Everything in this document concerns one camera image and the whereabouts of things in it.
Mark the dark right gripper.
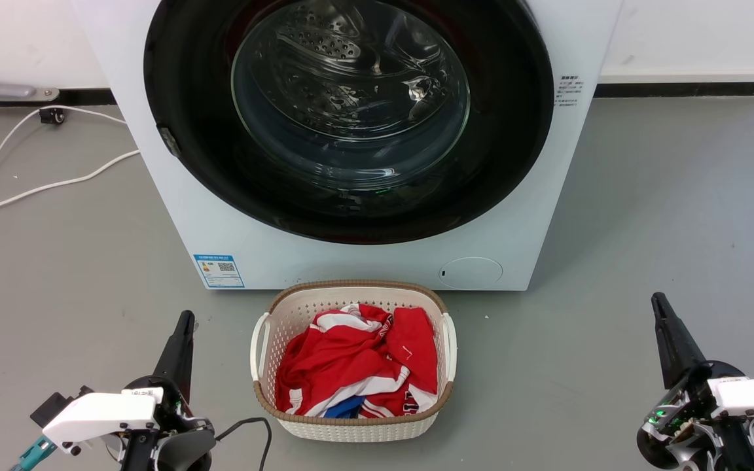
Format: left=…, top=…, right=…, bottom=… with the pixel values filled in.
left=636, top=292, right=754, bottom=471

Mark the blue energy label sticker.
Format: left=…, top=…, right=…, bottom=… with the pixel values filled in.
left=193, top=254, right=245, bottom=289

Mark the small text notice sticker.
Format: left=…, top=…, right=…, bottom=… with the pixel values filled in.
left=554, top=75, right=585, bottom=109

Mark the grey metal floor bracket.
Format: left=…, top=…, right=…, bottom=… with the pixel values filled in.
left=0, top=64, right=61, bottom=103

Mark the black round glass washer door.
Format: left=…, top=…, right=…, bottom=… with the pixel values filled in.
left=143, top=0, right=555, bottom=245

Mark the blue garment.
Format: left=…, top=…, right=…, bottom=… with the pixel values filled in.
left=322, top=395, right=366, bottom=419

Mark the silver metal door hinge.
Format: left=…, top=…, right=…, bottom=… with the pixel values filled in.
left=158, top=127, right=182, bottom=158

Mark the white front-load washing machine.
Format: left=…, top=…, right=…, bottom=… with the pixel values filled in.
left=71, top=0, right=624, bottom=292

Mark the red and white jersey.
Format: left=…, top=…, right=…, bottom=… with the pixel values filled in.
left=274, top=303, right=439, bottom=419

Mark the round white filter cover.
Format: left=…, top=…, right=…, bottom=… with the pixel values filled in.
left=439, top=256, right=504, bottom=290

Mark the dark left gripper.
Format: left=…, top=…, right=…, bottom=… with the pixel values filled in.
left=120, top=310, right=216, bottom=471

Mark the teal cable connector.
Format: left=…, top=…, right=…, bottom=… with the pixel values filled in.
left=9, top=436, right=58, bottom=471

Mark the cream woven plastic laundry basket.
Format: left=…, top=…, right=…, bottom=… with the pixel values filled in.
left=250, top=280, right=458, bottom=443

